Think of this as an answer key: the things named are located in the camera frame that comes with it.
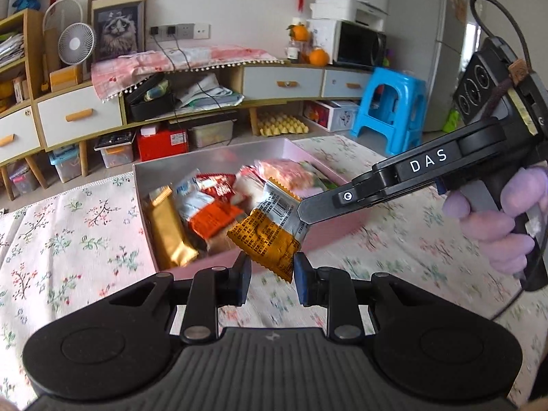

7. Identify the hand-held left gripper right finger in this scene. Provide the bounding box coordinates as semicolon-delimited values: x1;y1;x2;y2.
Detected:
295;252;446;343

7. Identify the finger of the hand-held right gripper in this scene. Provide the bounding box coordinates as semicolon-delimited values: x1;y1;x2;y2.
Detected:
297;160;437;225

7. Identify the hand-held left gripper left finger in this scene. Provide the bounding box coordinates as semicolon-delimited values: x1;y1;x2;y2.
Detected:
100;252;252;343

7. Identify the green snack packet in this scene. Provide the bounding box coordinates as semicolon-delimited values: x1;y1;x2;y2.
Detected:
300;160;341;191

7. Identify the orange white cookie packet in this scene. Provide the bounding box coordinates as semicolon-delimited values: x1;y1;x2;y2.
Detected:
226;180;307;283

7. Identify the pink speckled snack packet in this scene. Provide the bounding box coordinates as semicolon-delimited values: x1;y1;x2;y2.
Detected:
254;158;317;191

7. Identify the orange silver foil packet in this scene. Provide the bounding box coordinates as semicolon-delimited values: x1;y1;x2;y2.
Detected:
188;201;245;240

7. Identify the clear packet with white cake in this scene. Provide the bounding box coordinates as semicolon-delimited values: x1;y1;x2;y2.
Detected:
233;167;268;206

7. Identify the gold foil snack bar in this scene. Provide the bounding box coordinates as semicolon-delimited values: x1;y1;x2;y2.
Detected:
148;186;200;268

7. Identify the white blue long snack packet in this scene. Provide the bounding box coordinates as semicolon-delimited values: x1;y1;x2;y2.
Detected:
173;173;215;223

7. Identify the large red snack packet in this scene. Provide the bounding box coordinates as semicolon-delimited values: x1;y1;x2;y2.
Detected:
195;172;238;200

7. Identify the pink cardboard box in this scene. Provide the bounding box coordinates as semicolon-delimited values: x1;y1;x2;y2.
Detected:
132;137;377;274

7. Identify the person's right hand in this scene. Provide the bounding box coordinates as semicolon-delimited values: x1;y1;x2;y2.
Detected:
442;167;548;275

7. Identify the grey refrigerator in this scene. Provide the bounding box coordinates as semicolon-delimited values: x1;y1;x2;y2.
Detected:
387;0;469;131

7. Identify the white printed carton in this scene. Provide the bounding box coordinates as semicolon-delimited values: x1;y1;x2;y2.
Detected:
327;103;360;133

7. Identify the blue plastic stool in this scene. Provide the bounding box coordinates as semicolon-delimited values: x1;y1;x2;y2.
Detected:
350;67;428;157

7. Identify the colourful printed box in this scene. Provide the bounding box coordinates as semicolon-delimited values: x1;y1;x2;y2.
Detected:
303;100;343;129

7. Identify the yellow egg tray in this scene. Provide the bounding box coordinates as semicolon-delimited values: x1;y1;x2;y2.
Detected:
256;109;310;137

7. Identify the black white microwave oven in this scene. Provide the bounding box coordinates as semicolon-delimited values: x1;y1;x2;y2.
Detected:
309;19;387;69

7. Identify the clear plastic storage box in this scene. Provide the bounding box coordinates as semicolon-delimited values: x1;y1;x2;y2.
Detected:
8;162;40;200
188;120;234;148

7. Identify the red box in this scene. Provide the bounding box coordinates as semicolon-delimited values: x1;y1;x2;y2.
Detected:
137;126;189;162

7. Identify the white printer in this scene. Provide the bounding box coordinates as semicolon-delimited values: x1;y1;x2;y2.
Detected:
310;0;389;30

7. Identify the white paper pile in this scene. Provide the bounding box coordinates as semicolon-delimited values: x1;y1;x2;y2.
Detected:
175;75;245;110

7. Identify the dark lidded storage box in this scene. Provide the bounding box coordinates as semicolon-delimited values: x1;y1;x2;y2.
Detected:
94;133;137;167

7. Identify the black open box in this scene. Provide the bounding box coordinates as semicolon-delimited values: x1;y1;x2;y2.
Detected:
128;75;176;123

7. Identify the blue lidded storage box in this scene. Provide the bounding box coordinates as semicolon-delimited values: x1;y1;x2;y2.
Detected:
48;146;83;183

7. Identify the pink fringed cloth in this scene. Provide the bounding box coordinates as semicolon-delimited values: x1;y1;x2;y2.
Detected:
91;45;288;103

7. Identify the yellow cardboard box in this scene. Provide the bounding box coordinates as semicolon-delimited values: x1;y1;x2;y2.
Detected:
49;65;83;91

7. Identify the framed cat picture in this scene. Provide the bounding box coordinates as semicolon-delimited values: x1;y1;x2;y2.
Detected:
88;0;148;71

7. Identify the white desk fan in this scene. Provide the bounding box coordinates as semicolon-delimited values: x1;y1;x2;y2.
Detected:
58;23;96;73

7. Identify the long wooden cabinet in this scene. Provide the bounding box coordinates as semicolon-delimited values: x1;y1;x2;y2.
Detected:
0;9;377;200

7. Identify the stack of books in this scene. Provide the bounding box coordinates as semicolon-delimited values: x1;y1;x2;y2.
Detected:
0;32;24;69

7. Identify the white drawer orange handle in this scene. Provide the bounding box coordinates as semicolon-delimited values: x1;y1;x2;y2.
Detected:
0;105;43;166
321;70;374;98
242;65;325;100
36;86;126;147

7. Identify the wall socket panel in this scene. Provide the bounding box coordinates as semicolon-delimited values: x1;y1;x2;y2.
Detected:
149;23;211;40

